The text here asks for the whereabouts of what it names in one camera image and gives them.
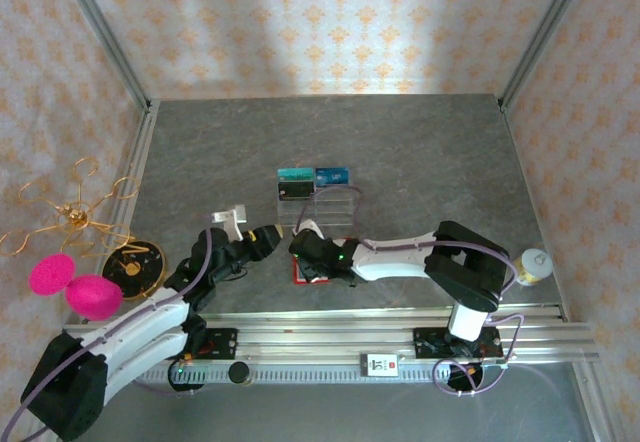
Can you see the blue credit card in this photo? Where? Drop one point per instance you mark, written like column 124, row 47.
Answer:
column 332, row 177

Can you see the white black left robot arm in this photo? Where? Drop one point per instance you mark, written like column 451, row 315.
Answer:
column 140, row 322

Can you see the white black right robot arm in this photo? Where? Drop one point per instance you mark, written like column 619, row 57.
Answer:
column 395, row 262

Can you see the clear acrylic card stand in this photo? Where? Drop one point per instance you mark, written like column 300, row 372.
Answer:
column 330, row 212

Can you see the black credit card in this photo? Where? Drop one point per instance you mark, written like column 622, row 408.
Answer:
column 296, row 191

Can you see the round black gold clock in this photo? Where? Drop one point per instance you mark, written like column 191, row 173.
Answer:
column 135, row 269

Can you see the white label tag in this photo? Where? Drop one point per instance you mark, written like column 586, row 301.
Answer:
column 379, row 365

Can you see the black round knob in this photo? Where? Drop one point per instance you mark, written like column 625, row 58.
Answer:
column 239, row 373

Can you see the thick pink sponge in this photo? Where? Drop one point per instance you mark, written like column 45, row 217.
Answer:
column 95, row 296

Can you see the yellow can white lid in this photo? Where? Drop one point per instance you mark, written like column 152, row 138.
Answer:
column 535, row 267

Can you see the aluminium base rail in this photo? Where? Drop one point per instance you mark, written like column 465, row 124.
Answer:
column 325, row 337

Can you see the aluminium table edge rail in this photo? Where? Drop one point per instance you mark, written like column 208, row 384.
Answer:
column 520, row 162
column 141, row 152

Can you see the aluminium frame post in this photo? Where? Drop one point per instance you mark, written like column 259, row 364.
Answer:
column 107, row 37
column 542, row 37

